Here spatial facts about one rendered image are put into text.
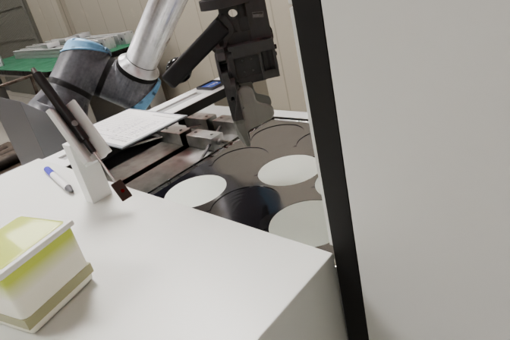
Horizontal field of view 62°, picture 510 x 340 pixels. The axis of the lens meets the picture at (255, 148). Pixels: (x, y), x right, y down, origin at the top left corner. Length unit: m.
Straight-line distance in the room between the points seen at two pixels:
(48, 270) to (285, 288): 0.20
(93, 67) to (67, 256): 0.83
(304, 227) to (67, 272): 0.27
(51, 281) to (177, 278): 0.11
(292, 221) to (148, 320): 0.24
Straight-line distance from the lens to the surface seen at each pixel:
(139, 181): 0.82
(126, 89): 1.19
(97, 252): 0.48
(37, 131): 1.05
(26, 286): 0.40
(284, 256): 0.38
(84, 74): 1.19
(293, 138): 0.78
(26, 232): 0.42
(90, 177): 0.58
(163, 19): 1.10
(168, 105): 0.96
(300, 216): 0.55
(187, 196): 0.67
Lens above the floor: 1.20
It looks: 23 degrees down
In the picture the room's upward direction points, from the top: 13 degrees counter-clockwise
